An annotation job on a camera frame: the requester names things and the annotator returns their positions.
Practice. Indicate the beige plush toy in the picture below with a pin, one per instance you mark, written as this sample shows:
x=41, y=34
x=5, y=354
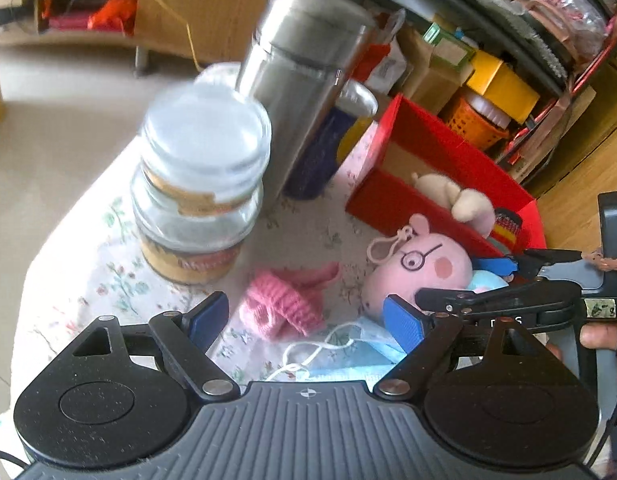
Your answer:
x=463, y=202

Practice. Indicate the red metallic frame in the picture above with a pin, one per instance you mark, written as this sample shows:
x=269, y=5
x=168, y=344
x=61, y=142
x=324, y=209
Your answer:
x=563, y=105

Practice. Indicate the green box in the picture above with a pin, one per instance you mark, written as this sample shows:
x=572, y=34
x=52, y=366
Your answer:
x=451, y=47

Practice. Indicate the glass jar brown label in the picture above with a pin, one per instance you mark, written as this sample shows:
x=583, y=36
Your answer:
x=188, y=245

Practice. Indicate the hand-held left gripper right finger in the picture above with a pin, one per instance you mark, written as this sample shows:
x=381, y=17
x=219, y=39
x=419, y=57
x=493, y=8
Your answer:
x=404, y=324

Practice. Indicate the red cardboard box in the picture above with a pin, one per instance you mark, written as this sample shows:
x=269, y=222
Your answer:
x=438, y=160

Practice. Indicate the wooden cupboard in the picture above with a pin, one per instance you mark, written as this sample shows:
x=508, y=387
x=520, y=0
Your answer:
x=583, y=160

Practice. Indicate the brown cardboard box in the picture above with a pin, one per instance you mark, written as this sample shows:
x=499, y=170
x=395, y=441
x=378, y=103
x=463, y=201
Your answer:
x=428, y=77

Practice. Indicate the pink knitted sock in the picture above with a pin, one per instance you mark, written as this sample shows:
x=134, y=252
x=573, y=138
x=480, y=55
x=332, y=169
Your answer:
x=281, y=305

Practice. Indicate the clear round lid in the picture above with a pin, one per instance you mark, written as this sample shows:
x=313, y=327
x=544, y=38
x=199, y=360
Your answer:
x=218, y=76

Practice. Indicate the orange plastic basket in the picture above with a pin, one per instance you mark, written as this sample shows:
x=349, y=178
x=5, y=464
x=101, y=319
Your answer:
x=473, y=127

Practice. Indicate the striped red yellow cloth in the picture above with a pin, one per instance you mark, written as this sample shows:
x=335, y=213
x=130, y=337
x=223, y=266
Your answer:
x=506, y=227

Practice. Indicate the person's right hand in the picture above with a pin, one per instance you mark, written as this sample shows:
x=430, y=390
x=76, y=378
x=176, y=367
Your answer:
x=599, y=336

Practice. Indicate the pink pot lid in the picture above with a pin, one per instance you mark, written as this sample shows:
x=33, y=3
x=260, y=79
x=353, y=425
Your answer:
x=543, y=20

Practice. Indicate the clear bag red print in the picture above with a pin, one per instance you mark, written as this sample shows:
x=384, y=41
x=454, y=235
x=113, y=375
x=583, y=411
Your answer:
x=568, y=12

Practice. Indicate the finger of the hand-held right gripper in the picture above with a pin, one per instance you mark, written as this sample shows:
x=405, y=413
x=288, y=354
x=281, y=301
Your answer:
x=493, y=265
x=488, y=301

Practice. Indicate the pink pig plush toy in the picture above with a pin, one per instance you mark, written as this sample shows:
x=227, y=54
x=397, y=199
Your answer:
x=418, y=270

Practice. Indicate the red and white plastic bag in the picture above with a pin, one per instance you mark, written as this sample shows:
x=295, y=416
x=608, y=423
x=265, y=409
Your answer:
x=383, y=60

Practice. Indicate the yellow box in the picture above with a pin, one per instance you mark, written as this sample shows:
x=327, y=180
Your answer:
x=503, y=85

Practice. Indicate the red orange bags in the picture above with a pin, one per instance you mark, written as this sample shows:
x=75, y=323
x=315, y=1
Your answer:
x=108, y=5

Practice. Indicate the floral tablecloth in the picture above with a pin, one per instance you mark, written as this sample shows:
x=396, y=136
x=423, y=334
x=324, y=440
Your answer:
x=88, y=270

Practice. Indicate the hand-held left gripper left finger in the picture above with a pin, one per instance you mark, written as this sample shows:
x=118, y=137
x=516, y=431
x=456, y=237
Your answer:
x=209, y=316

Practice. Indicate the white ribbed container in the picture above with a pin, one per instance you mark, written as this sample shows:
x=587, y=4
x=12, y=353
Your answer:
x=488, y=107

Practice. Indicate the wooden low cabinet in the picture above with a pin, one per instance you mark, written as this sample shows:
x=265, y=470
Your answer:
x=228, y=5

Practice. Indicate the stainless steel thermos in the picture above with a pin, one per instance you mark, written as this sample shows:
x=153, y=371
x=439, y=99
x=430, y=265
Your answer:
x=298, y=70

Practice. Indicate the black metal rack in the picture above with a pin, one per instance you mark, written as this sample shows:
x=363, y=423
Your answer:
x=488, y=15

